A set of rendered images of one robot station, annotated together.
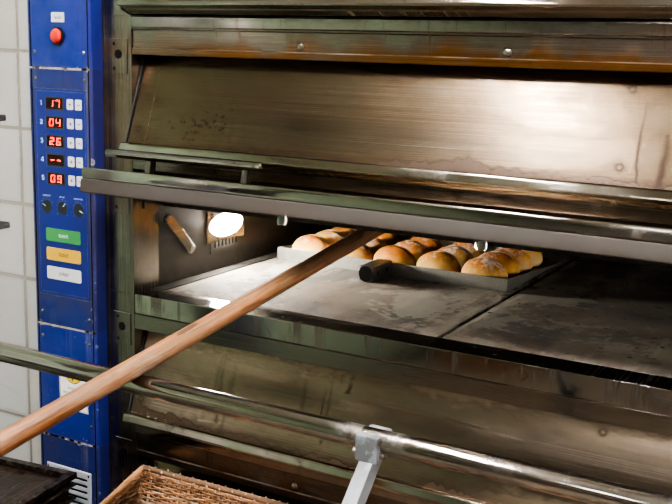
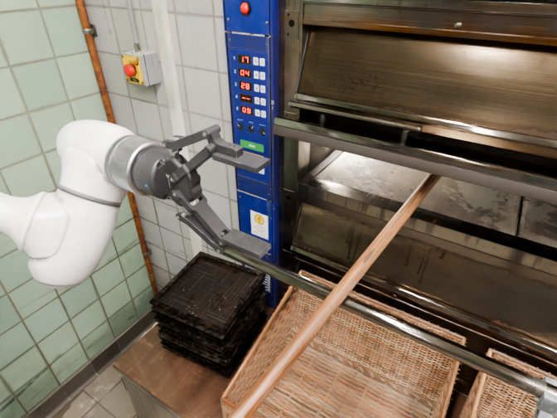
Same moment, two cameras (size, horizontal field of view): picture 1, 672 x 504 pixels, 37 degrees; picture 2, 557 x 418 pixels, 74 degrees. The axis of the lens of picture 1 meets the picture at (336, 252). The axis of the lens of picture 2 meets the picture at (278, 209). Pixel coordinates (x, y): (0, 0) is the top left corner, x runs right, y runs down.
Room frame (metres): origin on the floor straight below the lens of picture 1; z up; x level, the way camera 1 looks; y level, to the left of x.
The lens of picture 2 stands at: (0.84, 0.38, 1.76)
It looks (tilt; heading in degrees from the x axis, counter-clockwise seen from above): 34 degrees down; 4
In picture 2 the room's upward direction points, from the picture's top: straight up
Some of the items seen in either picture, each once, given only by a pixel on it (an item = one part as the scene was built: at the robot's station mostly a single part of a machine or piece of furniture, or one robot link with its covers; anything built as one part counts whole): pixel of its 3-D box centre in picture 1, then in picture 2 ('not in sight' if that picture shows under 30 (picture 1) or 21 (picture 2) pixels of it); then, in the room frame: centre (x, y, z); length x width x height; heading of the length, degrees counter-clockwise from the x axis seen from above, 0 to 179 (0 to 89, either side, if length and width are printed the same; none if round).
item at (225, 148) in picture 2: not in sight; (223, 141); (1.27, 0.48, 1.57); 0.05 x 0.01 x 0.03; 61
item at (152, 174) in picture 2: not in sight; (174, 178); (1.32, 0.57, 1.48); 0.09 x 0.07 x 0.08; 61
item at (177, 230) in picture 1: (178, 233); not in sight; (1.97, 0.32, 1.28); 0.09 x 0.02 x 0.09; 151
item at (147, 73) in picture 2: not in sight; (141, 67); (2.12, 0.93, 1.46); 0.10 x 0.07 x 0.10; 61
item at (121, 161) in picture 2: not in sight; (142, 166); (1.36, 0.63, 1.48); 0.09 x 0.06 x 0.09; 151
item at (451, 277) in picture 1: (420, 254); not in sight; (2.25, -0.19, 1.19); 0.55 x 0.36 x 0.03; 61
